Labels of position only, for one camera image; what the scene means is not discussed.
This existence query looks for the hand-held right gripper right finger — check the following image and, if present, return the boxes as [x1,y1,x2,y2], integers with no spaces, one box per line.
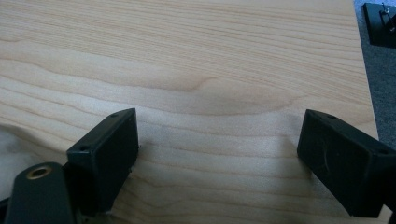
[296,108,396,218]

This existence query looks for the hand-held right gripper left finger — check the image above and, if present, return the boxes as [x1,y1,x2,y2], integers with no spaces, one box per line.
[65,107,140,217]

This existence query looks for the white cloth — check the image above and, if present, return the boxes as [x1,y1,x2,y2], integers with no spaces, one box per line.
[0,124,68,200]

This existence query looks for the black metal stand base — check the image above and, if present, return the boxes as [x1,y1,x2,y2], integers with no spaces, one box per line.
[361,2,396,49]

